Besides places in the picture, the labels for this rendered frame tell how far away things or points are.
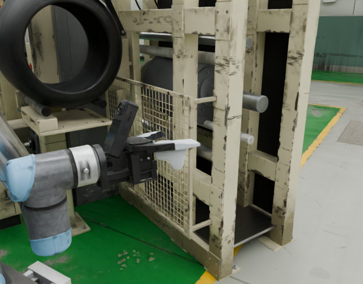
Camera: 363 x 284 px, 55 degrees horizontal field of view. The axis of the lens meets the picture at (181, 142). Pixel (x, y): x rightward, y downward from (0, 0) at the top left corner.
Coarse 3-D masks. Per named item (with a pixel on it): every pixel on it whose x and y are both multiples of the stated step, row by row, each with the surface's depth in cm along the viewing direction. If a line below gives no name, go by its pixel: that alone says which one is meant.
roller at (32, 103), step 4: (24, 100) 187; (28, 100) 180; (32, 100) 177; (32, 104) 174; (36, 104) 170; (40, 104) 167; (36, 108) 168; (40, 108) 163; (44, 108) 161; (48, 108) 163; (40, 112) 163; (44, 112) 162; (48, 112) 163
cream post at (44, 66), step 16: (48, 16) 186; (32, 32) 183; (48, 32) 188; (32, 48) 186; (48, 48) 190; (32, 64) 190; (48, 64) 192; (48, 80) 195; (48, 144) 204; (64, 144) 210
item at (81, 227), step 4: (76, 212) 248; (80, 216) 243; (76, 224) 233; (80, 224) 233; (84, 224) 228; (72, 228) 228; (76, 228) 229; (80, 228) 229; (84, 228) 228; (88, 228) 229; (72, 232) 225; (76, 232) 225; (80, 232) 225; (84, 232) 226; (72, 236) 222
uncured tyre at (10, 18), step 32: (32, 0) 146; (64, 0) 153; (96, 0) 163; (0, 32) 146; (96, 32) 192; (0, 64) 156; (96, 64) 196; (32, 96) 159; (64, 96) 164; (96, 96) 176
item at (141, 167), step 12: (96, 144) 67; (132, 144) 68; (108, 156) 67; (132, 156) 68; (144, 156) 70; (108, 168) 68; (120, 168) 69; (132, 168) 68; (144, 168) 70; (156, 168) 71; (108, 180) 68; (120, 180) 71; (132, 180) 70; (144, 180) 70
